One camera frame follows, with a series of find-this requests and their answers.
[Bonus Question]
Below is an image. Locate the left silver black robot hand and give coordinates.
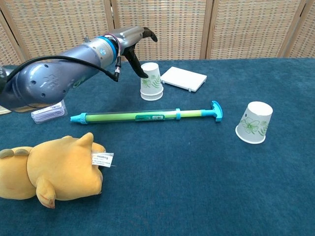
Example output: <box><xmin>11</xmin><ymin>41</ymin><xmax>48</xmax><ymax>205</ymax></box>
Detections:
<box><xmin>113</xmin><ymin>26</ymin><xmax>158</xmax><ymax>79</ymax></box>

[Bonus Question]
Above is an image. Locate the white paper cup green print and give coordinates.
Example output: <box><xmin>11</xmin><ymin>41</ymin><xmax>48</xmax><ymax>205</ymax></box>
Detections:
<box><xmin>235</xmin><ymin>101</ymin><xmax>274</xmax><ymax>145</ymax></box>
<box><xmin>140</xmin><ymin>62</ymin><xmax>164</xmax><ymax>95</ymax></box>
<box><xmin>140</xmin><ymin>88</ymin><xmax>164</xmax><ymax>101</ymax></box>

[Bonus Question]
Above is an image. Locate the flat white plastic box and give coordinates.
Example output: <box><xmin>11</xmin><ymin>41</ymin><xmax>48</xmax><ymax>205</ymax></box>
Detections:
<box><xmin>160</xmin><ymin>66</ymin><xmax>207</xmax><ymax>93</ymax></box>

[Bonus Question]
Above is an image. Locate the green blue toy water pump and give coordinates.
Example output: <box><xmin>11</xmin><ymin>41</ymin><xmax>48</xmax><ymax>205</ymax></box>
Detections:
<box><xmin>70</xmin><ymin>100</ymin><xmax>224</xmax><ymax>125</ymax></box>

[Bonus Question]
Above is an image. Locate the clear plastic clip box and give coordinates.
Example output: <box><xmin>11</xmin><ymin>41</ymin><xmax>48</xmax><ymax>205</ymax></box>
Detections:
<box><xmin>31</xmin><ymin>99</ymin><xmax>67</xmax><ymax>125</ymax></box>

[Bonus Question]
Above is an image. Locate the yellow plush duck toy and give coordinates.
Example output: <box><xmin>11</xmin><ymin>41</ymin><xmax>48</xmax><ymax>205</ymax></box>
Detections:
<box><xmin>0</xmin><ymin>132</ymin><xmax>115</xmax><ymax>209</ymax></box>

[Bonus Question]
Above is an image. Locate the blue felt table cover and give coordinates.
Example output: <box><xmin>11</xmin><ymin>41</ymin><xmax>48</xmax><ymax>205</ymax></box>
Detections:
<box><xmin>0</xmin><ymin>57</ymin><xmax>315</xmax><ymax>236</ymax></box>

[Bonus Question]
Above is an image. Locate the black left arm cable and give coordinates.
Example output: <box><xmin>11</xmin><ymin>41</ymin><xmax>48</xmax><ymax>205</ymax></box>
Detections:
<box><xmin>0</xmin><ymin>55</ymin><xmax>123</xmax><ymax>83</ymax></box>

